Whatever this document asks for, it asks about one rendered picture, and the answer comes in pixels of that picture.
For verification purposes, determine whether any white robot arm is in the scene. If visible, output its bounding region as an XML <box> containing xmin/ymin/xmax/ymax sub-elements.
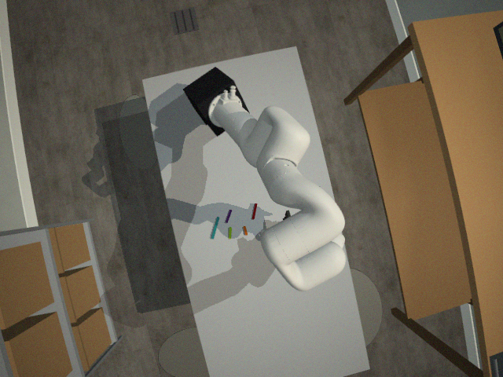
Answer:
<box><xmin>208</xmin><ymin>86</ymin><xmax>346</xmax><ymax>291</ymax></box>

